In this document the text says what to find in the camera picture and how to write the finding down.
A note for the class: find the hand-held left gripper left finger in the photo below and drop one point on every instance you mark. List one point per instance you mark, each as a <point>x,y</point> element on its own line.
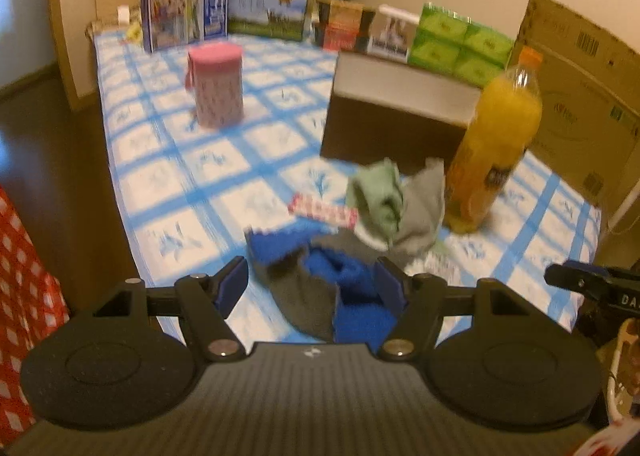
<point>232,282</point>

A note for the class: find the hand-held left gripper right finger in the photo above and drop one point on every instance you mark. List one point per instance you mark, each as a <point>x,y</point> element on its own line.
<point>391,287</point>

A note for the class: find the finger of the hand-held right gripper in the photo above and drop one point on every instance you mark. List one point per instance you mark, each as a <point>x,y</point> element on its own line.
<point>570,278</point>
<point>597,270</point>

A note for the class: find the blue fuzzy sock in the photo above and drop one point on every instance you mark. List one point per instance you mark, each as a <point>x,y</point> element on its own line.
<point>360,318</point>

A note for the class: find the dark grey sock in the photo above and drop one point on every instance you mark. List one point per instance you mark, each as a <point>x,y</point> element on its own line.
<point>310,301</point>

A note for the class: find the light grey cloth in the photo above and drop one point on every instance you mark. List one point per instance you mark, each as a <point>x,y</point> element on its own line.
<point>422,211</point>

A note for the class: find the green cloth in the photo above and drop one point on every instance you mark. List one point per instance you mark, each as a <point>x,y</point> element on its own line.
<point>380,196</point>

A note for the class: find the pink white checked packet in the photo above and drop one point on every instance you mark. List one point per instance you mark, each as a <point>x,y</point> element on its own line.
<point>322,209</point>

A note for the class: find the brown cardboard box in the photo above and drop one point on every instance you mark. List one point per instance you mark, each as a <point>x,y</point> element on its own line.
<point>390,131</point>

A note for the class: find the blue checked bed sheet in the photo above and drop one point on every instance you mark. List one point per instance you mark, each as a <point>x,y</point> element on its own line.
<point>225,171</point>

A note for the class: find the large cardboard box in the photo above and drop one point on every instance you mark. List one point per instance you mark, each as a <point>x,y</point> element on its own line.
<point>585,116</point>

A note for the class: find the orange juice bottle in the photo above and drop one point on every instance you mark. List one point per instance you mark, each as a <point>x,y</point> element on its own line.
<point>495,136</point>

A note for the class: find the pink patterned canister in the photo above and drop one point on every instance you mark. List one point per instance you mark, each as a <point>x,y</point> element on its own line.
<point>217,91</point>

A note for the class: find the red checked cloth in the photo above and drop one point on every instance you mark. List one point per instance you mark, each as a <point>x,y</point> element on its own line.
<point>25,296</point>

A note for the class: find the green tissue pack bundle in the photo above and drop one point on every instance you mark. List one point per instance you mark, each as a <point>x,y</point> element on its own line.
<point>450,46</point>

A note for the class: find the white picture box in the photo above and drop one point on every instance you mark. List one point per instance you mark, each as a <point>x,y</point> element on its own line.
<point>392,33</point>

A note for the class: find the orange red box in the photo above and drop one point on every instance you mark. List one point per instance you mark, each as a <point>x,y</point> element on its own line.
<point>342,26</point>

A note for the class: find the small yellow packet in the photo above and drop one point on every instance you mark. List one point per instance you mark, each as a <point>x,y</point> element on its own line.
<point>134,32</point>

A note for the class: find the blue milk carton box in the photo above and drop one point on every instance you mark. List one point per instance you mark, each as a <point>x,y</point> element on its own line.
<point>175,16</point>

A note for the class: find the green meadow milk box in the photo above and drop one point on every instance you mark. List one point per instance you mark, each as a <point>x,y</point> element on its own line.
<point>265,11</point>

